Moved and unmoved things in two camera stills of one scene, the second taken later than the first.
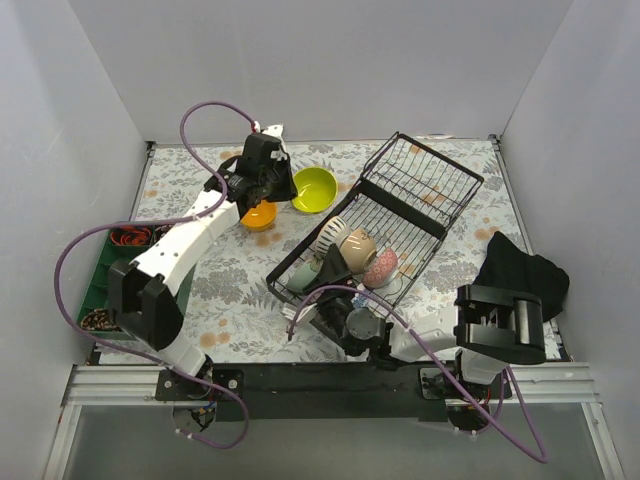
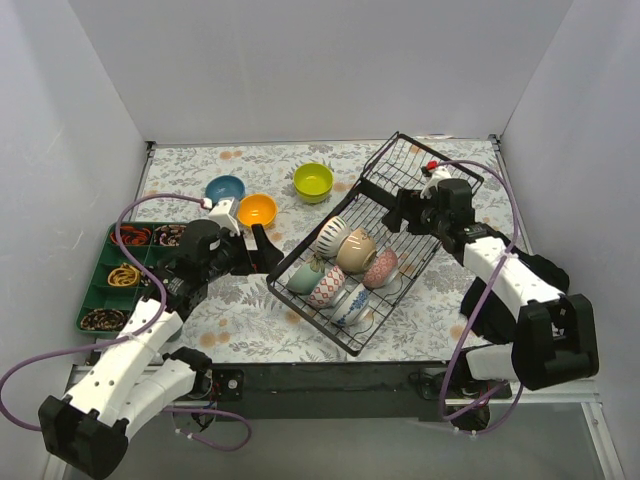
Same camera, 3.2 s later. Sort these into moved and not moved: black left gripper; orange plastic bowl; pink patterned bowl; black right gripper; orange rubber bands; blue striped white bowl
Moved: black left gripper; black right gripper
Not moved: pink patterned bowl; blue striped white bowl; orange rubber bands; orange plastic bowl
